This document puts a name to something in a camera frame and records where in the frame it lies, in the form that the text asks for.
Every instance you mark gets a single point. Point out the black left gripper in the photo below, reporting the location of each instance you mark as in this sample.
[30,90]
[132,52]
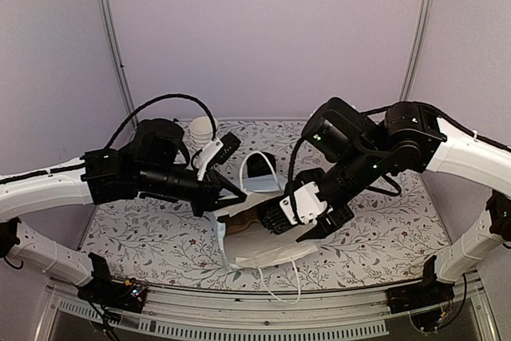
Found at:
[207,200]

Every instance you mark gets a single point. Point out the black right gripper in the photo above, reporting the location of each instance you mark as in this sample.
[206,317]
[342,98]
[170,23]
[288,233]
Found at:
[326,224]

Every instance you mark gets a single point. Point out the brown cardboard cup carrier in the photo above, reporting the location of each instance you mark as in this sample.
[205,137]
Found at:
[242,221]

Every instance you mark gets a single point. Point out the stack of black lids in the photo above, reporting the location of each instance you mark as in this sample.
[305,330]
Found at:
[257,165]

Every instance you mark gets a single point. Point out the white paper bag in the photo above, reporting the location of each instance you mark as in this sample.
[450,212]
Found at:
[256,248]

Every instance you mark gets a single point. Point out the stack of paper cups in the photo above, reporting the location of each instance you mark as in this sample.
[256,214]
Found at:
[201,131]

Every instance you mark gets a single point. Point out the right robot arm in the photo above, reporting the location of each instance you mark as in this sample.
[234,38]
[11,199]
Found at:
[412,136]

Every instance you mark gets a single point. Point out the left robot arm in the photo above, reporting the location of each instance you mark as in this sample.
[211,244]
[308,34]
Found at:
[155,163]

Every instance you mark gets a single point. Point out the floral tablecloth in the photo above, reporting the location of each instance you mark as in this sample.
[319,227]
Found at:
[161,243]

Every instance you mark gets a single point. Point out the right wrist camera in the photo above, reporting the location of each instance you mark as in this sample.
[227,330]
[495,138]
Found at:
[282,213]

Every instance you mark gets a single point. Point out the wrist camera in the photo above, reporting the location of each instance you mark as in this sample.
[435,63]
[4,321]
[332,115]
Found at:
[215,152]
[282,213]

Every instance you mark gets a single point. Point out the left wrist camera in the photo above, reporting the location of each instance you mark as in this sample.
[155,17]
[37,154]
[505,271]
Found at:
[215,152]

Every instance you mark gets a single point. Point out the front aluminium rail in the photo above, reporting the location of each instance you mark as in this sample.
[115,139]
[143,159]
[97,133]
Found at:
[280,303]

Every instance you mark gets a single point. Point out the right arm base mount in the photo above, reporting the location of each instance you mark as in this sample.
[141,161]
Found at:
[421,294]

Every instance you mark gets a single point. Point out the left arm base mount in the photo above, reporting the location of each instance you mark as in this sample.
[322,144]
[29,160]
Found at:
[128,295]

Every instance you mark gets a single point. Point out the left aluminium frame post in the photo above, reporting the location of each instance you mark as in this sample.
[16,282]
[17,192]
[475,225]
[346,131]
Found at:
[115,53]

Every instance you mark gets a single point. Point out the aluminium frame post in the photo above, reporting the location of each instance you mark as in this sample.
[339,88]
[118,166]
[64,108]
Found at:
[416,49]
[115,53]

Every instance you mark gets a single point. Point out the right aluminium frame post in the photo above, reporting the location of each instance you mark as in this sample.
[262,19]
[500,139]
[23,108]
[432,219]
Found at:
[416,49]

